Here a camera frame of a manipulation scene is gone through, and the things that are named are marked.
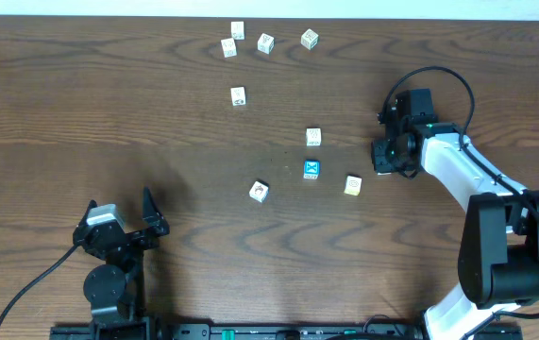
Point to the yellow-sided wooden block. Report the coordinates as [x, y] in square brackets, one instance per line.
[353, 185]

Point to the wooden block mid table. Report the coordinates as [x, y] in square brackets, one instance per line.
[313, 136]

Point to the red picture wooden block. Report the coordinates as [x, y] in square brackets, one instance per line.
[259, 191]

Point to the wooden block numeral three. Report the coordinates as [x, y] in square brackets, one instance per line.
[265, 43]

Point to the green-print wooden block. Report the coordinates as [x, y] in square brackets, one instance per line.
[309, 39]

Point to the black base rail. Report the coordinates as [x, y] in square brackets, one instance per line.
[250, 331]

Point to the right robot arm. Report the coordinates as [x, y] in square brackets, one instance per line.
[498, 262]

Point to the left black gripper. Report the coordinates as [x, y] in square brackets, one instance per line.
[125, 239]

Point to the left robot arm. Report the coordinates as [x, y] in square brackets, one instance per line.
[115, 289]

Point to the wooden block soccer ball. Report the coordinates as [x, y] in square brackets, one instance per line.
[238, 97]

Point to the top wooden block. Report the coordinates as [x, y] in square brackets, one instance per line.
[237, 30]

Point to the red-sided wooden block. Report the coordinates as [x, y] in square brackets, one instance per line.
[229, 47]

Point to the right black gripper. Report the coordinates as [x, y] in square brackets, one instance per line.
[381, 162]

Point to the blue X wooden block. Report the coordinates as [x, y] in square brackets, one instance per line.
[312, 169]

